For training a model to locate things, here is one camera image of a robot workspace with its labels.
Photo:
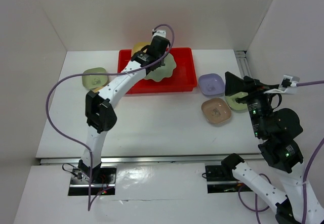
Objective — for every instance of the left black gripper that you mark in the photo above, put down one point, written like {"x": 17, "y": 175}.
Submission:
{"x": 162, "y": 63}

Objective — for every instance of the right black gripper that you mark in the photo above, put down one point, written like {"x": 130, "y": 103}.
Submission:
{"x": 233, "y": 83}

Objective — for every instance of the green square plate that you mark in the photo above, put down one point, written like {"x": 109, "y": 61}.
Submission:
{"x": 233, "y": 104}
{"x": 94, "y": 81}

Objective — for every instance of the purple square plate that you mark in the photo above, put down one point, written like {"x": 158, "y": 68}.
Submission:
{"x": 211, "y": 85}

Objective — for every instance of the yellow square plate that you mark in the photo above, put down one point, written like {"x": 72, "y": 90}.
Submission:
{"x": 97, "y": 89}
{"x": 140, "y": 46}

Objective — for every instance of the large green scalloped bowl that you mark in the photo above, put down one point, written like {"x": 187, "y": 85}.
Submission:
{"x": 164, "y": 71}

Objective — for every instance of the brown square plate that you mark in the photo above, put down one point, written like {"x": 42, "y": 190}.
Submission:
{"x": 216, "y": 112}

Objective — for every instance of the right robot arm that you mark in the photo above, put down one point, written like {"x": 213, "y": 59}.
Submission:
{"x": 278, "y": 130}

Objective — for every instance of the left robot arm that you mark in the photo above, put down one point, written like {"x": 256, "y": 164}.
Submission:
{"x": 100, "y": 113}

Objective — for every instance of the red plastic bin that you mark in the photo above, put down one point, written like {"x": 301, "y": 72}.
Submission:
{"x": 183, "y": 78}

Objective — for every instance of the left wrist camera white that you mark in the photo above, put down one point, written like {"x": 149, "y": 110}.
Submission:
{"x": 158, "y": 32}

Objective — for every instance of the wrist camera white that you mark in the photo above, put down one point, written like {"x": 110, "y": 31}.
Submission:
{"x": 158, "y": 32}
{"x": 288, "y": 86}

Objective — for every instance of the aluminium rail right side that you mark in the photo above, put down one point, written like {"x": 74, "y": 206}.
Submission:
{"x": 241, "y": 58}

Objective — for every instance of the aluminium rail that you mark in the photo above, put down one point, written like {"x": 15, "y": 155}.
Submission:
{"x": 140, "y": 159}
{"x": 241, "y": 58}

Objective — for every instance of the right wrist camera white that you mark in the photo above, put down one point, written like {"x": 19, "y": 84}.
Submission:
{"x": 288, "y": 86}

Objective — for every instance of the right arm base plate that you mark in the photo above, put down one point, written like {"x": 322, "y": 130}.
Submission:
{"x": 219, "y": 182}

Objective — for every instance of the aluminium rail front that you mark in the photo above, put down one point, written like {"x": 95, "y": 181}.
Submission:
{"x": 140, "y": 159}

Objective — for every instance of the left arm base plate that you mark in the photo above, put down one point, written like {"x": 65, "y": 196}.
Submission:
{"x": 103, "y": 183}

